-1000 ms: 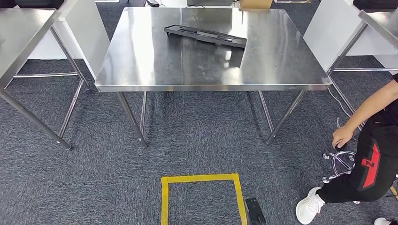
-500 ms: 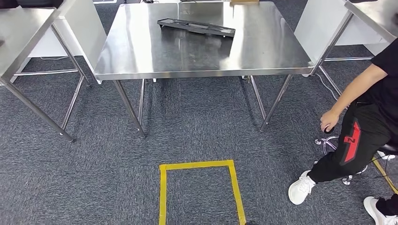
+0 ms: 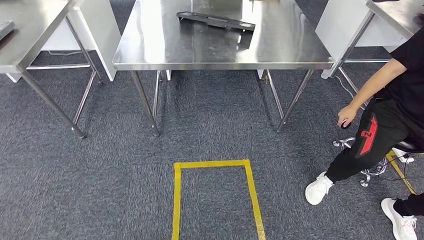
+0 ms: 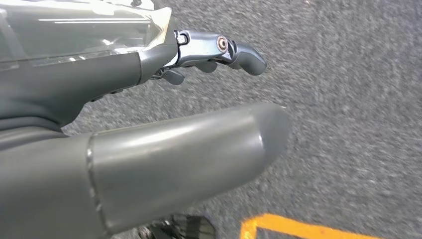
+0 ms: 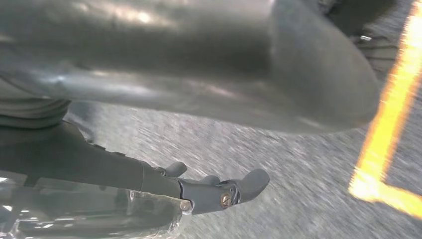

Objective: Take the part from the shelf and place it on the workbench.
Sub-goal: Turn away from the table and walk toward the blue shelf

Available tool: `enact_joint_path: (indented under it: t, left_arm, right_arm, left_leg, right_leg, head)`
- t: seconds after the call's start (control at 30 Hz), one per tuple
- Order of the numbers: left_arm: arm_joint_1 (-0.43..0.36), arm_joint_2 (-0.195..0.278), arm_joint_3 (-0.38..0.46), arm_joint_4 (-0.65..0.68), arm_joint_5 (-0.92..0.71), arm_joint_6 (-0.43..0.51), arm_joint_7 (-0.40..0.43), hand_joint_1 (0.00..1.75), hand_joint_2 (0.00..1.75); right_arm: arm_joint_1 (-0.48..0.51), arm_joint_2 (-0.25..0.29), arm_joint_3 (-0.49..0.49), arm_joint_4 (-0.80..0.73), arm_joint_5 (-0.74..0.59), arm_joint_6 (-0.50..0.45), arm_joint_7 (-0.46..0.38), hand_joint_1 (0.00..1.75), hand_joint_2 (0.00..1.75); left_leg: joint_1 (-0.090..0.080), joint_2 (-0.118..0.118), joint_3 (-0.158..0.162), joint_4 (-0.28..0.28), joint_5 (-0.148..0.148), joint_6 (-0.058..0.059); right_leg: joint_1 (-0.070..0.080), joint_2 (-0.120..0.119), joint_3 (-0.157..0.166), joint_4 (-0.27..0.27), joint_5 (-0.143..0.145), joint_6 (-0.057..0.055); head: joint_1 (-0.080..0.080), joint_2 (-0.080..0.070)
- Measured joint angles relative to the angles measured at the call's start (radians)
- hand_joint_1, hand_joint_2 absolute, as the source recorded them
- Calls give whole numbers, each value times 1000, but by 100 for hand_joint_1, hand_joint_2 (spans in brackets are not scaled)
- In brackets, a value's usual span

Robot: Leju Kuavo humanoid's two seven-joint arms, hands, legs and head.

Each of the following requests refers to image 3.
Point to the long black plastic car part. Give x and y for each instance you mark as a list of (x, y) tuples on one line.
[(215, 20)]

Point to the stainless steel workbench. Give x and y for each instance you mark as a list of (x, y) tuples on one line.
[(152, 39)]

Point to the white upright panel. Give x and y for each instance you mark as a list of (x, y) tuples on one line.
[(334, 30), (96, 33)]

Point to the chrome swivel stool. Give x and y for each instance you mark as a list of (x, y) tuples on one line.
[(374, 171)]

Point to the white power strip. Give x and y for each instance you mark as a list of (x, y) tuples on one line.
[(402, 155)]

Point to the yellow floor tape square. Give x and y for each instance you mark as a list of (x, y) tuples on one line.
[(400, 174)]

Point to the person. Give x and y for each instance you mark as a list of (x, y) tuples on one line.
[(410, 82)]

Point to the metal stand frame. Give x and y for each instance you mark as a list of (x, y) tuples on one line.
[(391, 13)]

